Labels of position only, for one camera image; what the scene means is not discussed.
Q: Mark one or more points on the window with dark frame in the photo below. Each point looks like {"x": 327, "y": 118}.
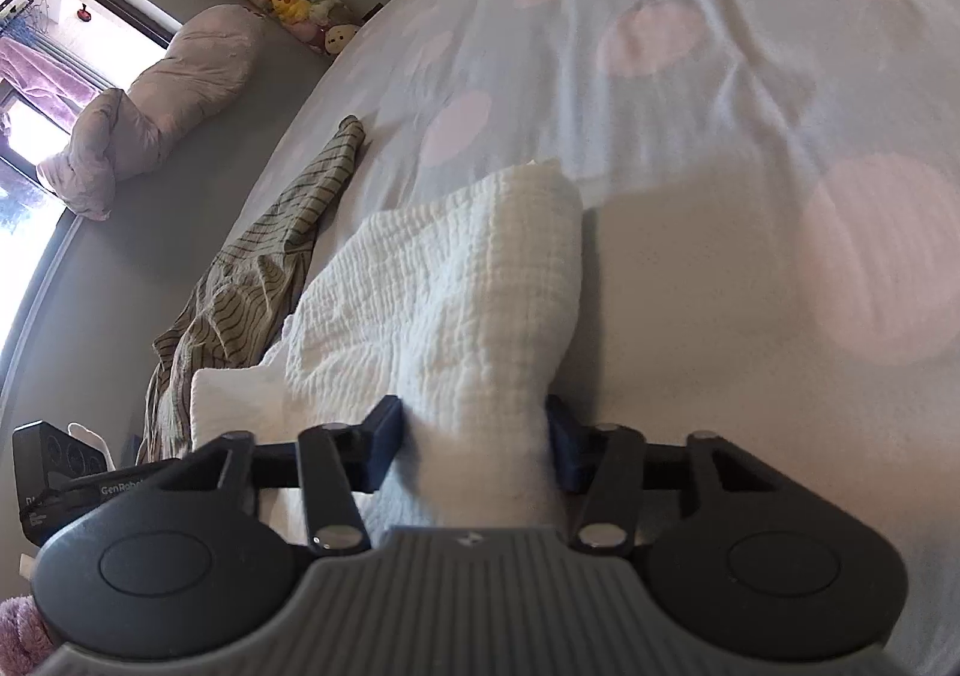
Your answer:
{"x": 105, "y": 42}

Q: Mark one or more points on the purple curtain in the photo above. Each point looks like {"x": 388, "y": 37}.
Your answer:
{"x": 53, "y": 89}

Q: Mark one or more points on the white crinkle cotton garment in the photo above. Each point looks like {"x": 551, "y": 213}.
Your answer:
{"x": 462, "y": 308}

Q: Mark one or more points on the olive striped shirt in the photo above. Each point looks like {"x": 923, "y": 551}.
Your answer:
{"x": 237, "y": 308}

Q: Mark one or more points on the pink rolled duvet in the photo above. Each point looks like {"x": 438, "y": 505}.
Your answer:
{"x": 123, "y": 134}

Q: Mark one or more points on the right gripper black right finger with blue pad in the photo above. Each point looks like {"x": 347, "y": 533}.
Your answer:
{"x": 732, "y": 550}

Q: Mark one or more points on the grey bedsheet pink dots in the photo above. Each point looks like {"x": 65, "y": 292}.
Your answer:
{"x": 771, "y": 230}

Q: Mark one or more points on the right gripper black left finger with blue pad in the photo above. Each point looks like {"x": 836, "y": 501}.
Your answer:
{"x": 181, "y": 557}

